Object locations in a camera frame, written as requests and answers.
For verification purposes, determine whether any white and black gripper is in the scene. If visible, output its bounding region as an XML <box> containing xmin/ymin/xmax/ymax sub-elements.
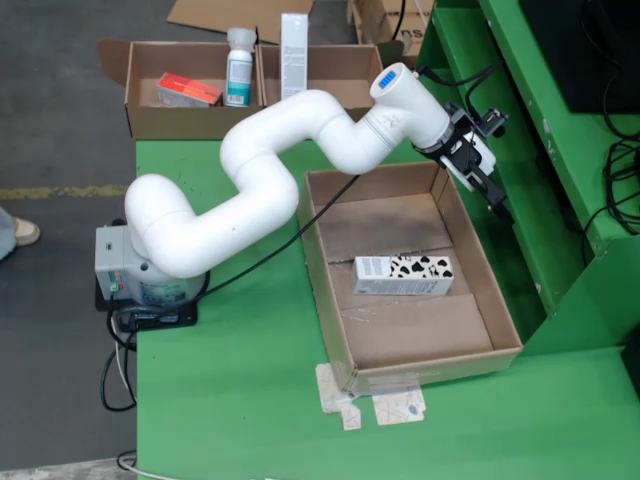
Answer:
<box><xmin>438</xmin><ymin>130</ymin><xmax>515</xmax><ymax>225</ymax></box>

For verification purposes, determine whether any cow print hand cream box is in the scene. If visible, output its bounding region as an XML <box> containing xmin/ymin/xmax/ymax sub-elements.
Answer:
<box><xmin>352</xmin><ymin>254</ymin><xmax>455</xmax><ymax>296</ymax></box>

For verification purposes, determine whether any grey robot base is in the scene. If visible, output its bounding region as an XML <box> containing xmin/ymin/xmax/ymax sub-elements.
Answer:
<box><xmin>94</xmin><ymin>222</ymin><xmax>211</xmax><ymax>306</ymax></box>

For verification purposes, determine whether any large shallow cardboard tray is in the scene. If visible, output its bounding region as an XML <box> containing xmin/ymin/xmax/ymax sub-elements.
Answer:
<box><xmin>298</xmin><ymin>159</ymin><xmax>524</xmax><ymax>394</ymax></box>

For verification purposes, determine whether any printed cardboard shipping box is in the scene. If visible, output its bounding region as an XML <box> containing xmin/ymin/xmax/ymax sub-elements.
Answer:
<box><xmin>382</xmin><ymin>12</ymin><xmax>434</xmax><ymax>57</ymax></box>

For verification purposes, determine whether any open brown cardboard box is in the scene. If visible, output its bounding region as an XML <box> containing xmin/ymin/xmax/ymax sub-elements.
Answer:
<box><xmin>258</xmin><ymin>40</ymin><xmax>405</xmax><ymax>140</ymax></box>

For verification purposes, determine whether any black box-shaped object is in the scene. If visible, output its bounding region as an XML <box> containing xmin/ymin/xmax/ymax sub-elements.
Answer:
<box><xmin>619</xmin><ymin>329</ymin><xmax>640</xmax><ymax>407</ymax></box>

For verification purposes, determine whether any plain cardboard shipping box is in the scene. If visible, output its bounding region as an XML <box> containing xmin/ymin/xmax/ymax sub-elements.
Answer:
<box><xmin>349</xmin><ymin>0</ymin><xmax>386</xmax><ymax>45</ymax></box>

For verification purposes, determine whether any tall white product box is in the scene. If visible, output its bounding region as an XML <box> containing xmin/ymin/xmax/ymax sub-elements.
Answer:
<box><xmin>279</xmin><ymin>13</ymin><xmax>310</xmax><ymax>99</ymax></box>

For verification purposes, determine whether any cardboard box with side flap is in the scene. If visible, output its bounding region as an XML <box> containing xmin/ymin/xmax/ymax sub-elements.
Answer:
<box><xmin>96</xmin><ymin>39</ymin><xmax>265</xmax><ymax>141</ymax></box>

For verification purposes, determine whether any red orange product box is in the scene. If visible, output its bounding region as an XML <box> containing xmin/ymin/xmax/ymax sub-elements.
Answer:
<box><xmin>156</xmin><ymin>73</ymin><xmax>225</xmax><ymax>109</ymax></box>

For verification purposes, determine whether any flat cardboard sheet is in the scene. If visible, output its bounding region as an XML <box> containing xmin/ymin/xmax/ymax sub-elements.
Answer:
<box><xmin>166</xmin><ymin>0</ymin><xmax>316</xmax><ymax>47</ymax></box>

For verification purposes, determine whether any green metal shelf rack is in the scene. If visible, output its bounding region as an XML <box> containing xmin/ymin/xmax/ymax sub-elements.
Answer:
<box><xmin>414</xmin><ymin>0</ymin><xmax>640</xmax><ymax>357</ymax></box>

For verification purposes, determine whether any black monitor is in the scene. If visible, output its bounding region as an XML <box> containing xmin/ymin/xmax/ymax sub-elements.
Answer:
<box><xmin>518</xmin><ymin>0</ymin><xmax>640</xmax><ymax>115</ymax></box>

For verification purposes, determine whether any flattened printed carton piece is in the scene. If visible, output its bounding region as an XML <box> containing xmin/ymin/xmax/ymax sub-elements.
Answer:
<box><xmin>372</xmin><ymin>385</ymin><xmax>428</xmax><ymax>427</ymax></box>
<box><xmin>314</xmin><ymin>362</ymin><xmax>363</xmax><ymax>432</ymax></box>

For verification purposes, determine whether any white bottle with teal label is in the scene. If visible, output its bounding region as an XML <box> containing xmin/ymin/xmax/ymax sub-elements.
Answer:
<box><xmin>224</xmin><ymin>27</ymin><xmax>258</xmax><ymax>108</ymax></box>

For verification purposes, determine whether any beige shoe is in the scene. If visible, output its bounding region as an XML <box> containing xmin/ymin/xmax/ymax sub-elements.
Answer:
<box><xmin>12</xmin><ymin>217</ymin><xmax>42</xmax><ymax>247</ymax></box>

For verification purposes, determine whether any blue jeans leg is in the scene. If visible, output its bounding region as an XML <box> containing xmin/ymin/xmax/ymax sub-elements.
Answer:
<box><xmin>0</xmin><ymin>205</ymin><xmax>17</xmax><ymax>261</ymax></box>

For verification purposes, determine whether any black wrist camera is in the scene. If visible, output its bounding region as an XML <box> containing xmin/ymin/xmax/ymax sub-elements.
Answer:
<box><xmin>467</xmin><ymin>106</ymin><xmax>510</xmax><ymax>140</ymax></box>

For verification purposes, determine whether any black cable bundle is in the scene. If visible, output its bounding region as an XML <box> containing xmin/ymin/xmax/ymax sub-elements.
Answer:
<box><xmin>579</xmin><ymin>64</ymin><xmax>640</xmax><ymax>261</ymax></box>

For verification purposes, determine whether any long black camera cable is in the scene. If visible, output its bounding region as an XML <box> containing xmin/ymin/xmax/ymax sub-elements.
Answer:
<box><xmin>112</xmin><ymin>59</ymin><xmax>504</xmax><ymax>331</ymax></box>

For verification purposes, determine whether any thin black cable with connector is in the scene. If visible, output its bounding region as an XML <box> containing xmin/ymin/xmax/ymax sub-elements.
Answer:
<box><xmin>392</xmin><ymin>0</ymin><xmax>407</xmax><ymax>41</ymax></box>

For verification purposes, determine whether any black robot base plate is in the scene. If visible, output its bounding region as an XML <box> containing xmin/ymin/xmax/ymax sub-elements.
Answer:
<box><xmin>94</xmin><ymin>277</ymin><xmax>200</xmax><ymax>330</ymax></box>

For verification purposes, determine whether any white thin cable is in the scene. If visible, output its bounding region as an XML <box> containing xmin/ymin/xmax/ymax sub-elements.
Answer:
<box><xmin>110</xmin><ymin>317</ymin><xmax>166</xmax><ymax>480</ymax></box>

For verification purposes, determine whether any black power cable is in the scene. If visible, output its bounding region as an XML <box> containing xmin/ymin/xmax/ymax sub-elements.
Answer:
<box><xmin>101</xmin><ymin>299</ymin><xmax>140</xmax><ymax>471</ymax></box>

